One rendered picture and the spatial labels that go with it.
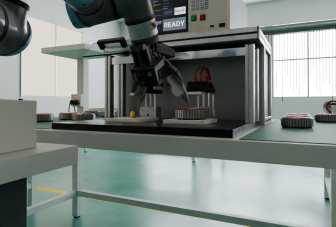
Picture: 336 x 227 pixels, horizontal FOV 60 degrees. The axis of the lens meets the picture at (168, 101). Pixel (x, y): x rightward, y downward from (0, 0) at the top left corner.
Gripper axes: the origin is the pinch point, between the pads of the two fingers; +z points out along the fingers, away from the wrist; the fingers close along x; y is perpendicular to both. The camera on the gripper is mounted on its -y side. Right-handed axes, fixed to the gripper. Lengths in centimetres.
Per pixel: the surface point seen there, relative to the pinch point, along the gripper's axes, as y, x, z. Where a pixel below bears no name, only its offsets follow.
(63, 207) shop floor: -44, -139, 123
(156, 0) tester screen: -52, -21, -21
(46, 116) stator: -19, -76, 19
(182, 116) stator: -11.3, -0.9, 12.1
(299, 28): -380, 29, 98
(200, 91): -24.3, 1.9, 9.4
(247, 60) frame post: -33.3, 18.1, 2.0
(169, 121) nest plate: -8.7, -4.9, 12.6
